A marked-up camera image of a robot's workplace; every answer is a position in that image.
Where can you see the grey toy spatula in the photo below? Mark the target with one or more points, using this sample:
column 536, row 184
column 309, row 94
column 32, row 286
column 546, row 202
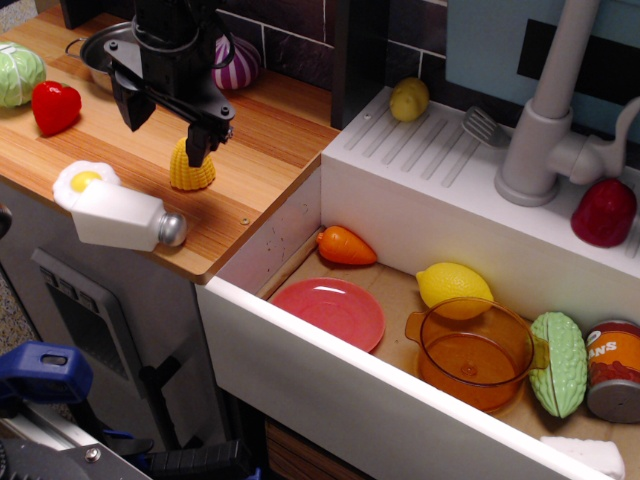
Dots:
column 485, row 129

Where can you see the transparent orange plastic pot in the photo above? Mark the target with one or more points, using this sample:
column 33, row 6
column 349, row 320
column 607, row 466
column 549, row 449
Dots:
column 476, row 350

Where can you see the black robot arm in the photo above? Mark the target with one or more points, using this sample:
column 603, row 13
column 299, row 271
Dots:
column 171, row 24

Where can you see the green toy bitter gourd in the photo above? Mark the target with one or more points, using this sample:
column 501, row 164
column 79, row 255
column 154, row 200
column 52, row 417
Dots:
column 560, row 387

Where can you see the pink plastic plate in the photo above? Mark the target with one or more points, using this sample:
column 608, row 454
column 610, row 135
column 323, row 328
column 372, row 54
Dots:
column 338, row 307

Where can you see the yellow toy corn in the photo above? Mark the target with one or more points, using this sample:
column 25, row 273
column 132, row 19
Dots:
column 186, row 178

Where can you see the green toy cabbage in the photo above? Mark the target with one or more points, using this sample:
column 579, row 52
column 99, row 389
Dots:
column 21, row 71

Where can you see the grey toy faucet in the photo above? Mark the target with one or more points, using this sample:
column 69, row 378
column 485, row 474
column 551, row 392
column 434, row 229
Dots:
column 543, row 146

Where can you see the yellow toy potato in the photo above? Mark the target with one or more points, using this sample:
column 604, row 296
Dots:
column 409, row 99

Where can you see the yellow toy lemon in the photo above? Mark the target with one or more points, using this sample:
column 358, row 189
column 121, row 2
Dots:
column 457, row 292

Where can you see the stainless steel pot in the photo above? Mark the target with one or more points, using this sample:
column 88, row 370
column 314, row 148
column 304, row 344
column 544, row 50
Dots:
column 90, row 50

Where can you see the toy fried egg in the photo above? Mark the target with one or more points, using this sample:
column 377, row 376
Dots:
column 75, row 178

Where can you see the grey toy oven door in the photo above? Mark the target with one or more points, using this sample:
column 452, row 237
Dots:
column 94, row 319

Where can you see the red toy beans can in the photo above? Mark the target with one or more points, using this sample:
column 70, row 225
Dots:
column 613, row 371

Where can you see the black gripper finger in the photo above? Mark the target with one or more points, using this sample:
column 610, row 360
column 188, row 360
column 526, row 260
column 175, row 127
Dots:
column 203, row 139
column 133, row 104

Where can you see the purple striped toy onion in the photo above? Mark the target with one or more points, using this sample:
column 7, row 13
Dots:
column 242, row 70

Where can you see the white salt shaker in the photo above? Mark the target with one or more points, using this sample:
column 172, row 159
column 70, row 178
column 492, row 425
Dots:
column 115, row 216

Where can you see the blue clamp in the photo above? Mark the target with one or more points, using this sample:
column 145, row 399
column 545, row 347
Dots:
column 44, row 373

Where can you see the orange toy carrot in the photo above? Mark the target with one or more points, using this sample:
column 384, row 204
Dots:
column 339, row 245

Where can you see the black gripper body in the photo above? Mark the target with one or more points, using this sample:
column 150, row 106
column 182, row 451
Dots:
column 178, row 79

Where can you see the white toy sink basin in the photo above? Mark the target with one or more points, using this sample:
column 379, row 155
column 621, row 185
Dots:
column 417, row 194

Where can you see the red toy pepper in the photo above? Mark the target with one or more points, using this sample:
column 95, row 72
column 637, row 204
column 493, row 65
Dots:
column 605, row 214

